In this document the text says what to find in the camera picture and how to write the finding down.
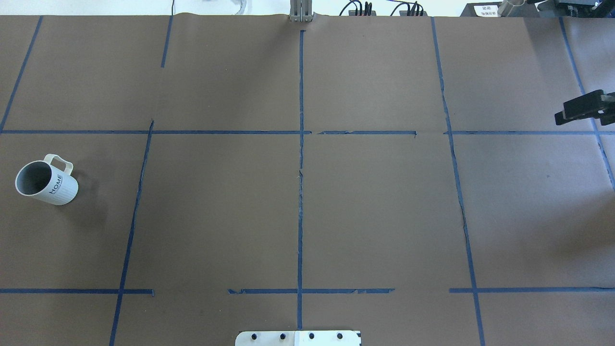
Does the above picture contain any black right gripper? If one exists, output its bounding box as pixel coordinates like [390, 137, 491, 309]
[555, 90, 615, 126]

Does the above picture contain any white ribbed HOME mug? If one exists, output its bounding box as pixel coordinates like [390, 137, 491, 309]
[14, 154, 79, 206]

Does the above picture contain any aluminium frame post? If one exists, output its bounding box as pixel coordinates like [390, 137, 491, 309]
[289, 0, 314, 23]

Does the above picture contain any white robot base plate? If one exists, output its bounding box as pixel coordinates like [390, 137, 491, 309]
[235, 330, 362, 346]

